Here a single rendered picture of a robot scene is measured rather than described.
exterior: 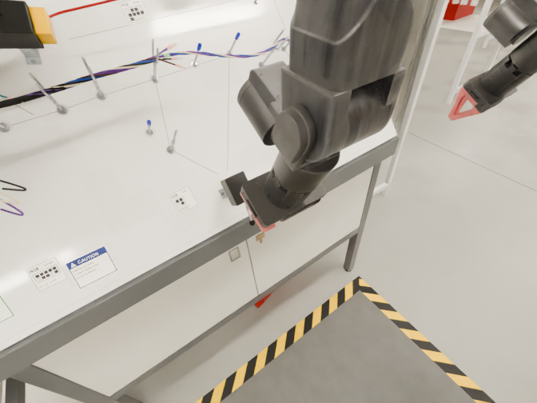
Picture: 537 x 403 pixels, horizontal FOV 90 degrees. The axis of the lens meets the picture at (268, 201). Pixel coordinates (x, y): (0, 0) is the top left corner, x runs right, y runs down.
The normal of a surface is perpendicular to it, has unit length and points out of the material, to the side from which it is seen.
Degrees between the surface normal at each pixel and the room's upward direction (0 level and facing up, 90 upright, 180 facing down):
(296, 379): 0
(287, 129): 90
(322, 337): 0
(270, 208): 30
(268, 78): 25
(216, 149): 52
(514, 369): 0
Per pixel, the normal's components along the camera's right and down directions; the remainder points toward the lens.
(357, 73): 0.54, 0.61
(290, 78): -0.84, 0.42
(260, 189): 0.20, -0.34
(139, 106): 0.39, -0.01
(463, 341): -0.07, -0.71
